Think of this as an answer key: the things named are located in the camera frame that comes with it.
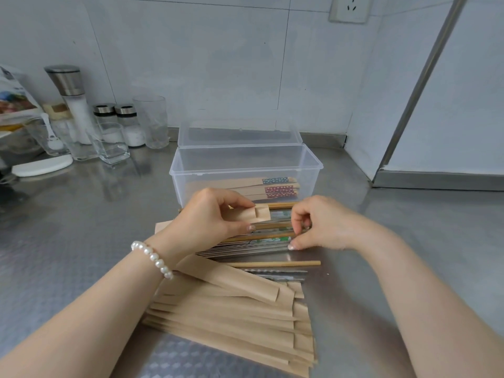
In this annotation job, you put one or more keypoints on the glass jar with white spoon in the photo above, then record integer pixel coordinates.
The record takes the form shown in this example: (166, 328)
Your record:
(47, 137)

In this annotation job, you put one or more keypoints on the pile of brown paper sleeves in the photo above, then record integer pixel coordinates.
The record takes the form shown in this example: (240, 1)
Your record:
(236, 318)

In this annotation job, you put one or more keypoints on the glass jar with cork lid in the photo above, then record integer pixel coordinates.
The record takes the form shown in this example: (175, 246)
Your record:
(65, 129)

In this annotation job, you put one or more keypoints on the brown paper chopstick sleeve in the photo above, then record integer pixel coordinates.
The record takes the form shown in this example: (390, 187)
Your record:
(262, 214)

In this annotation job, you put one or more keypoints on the glass salt shaker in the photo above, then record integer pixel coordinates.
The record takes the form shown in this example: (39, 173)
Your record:
(104, 112)
(132, 129)

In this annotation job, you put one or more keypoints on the sleeved blue patterned chopsticks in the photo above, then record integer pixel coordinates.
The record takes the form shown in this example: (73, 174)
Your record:
(256, 181)

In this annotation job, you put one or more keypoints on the white round lid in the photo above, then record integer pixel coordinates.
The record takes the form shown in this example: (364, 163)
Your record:
(41, 165)

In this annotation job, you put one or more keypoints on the person's left hand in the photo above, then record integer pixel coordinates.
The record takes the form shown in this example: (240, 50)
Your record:
(200, 222)

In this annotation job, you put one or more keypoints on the tall clear drinking glass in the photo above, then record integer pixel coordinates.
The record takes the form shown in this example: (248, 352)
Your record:
(154, 121)

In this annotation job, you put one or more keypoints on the person's right hand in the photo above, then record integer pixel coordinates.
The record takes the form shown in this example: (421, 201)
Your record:
(334, 224)

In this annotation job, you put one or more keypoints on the person's left thumb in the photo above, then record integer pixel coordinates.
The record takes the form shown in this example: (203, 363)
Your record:
(238, 229)

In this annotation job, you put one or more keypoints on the clear plastic lidded box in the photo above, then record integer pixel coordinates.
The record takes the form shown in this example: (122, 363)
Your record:
(244, 161)

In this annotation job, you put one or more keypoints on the printed food package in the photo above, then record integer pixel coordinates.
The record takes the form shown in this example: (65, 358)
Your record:
(15, 98)

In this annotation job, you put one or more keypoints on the pile of metal chopsticks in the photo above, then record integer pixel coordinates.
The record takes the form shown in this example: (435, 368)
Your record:
(256, 249)

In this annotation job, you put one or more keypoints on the square clear glass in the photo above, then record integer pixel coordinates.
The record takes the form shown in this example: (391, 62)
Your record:
(110, 147)

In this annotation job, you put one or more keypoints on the white wall socket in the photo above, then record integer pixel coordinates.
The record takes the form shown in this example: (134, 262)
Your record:
(350, 8)

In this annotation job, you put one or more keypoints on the person's left forearm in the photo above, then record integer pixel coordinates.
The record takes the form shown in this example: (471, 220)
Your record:
(78, 318)

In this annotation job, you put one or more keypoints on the person's right forearm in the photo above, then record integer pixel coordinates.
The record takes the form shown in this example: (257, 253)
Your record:
(429, 303)

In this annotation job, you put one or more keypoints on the person's right thumb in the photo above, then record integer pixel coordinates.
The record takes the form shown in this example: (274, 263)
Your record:
(301, 243)

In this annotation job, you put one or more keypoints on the steel topped salt grinder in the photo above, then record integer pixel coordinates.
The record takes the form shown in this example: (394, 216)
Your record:
(73, 102)

